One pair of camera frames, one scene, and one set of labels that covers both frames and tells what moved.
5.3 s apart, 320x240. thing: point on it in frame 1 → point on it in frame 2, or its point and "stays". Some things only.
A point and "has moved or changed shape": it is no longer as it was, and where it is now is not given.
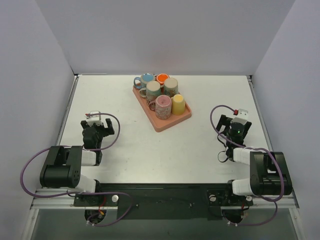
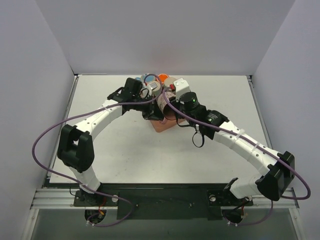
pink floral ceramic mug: x=162 y=106 has moved or changed shape
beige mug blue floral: x=152 y=90 stays
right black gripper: x=222 y=120 → x=177 y=107
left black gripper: x=100 y=127 → x=152 y=113
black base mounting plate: x=165 y=200 stays
